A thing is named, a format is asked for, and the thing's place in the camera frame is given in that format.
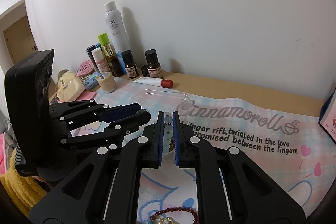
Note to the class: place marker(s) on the tiny black jar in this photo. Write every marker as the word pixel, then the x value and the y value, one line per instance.
pixel 144 70

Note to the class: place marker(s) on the green cap bottle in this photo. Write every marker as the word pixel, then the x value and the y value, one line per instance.
pixel 103 40

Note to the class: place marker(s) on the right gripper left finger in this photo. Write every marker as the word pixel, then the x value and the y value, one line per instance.
pixel 104 188

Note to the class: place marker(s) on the small blue packet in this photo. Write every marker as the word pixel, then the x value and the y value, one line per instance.
pixel 91 81

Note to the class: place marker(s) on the gold charm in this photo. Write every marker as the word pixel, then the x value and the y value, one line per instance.
pixel 165 220

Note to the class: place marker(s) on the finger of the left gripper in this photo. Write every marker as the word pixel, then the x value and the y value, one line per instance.
pixel 80 113
pixel 112 134

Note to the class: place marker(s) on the white pink lotion bottle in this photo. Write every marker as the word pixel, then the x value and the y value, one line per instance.
pixel 100 60

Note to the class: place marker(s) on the beige round cup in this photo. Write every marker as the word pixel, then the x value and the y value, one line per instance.
pixel 107 82

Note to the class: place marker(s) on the black blue box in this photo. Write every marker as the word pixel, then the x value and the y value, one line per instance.
pixel 90 55

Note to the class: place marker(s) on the Cinnamoroll plaid desk mat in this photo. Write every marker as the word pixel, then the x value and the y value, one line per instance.
pixel 292 149

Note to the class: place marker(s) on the wooden door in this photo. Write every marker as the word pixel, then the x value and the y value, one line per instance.
pixel 19 40

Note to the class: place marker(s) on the small dark dropper bottle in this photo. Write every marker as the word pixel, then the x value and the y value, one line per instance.
pixel 129 64

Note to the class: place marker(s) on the yellow fuzzy left sleeve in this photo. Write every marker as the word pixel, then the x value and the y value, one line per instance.
pixel 25 192

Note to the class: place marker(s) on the clear plastic box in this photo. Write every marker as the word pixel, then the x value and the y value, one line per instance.
pixel 167 102

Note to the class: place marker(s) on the pink framed card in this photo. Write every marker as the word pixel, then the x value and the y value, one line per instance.
pixel 327 117

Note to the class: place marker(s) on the white tube red cap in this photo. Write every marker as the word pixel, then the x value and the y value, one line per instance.
pixel 155 82

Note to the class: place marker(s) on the pink spiral hair brush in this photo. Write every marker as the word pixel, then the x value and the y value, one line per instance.
pixel 86 68

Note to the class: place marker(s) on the tall white spray bottle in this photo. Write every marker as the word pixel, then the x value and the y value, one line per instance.
pixel 116 28

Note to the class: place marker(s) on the amber oil bottle gold cap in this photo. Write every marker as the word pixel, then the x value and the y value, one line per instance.
pixel 112 60

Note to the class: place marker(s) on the dark essential oil bottle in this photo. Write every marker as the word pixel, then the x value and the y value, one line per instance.
pixel 153 65

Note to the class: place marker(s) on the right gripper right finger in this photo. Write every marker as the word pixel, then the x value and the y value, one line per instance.
pixel 231 187

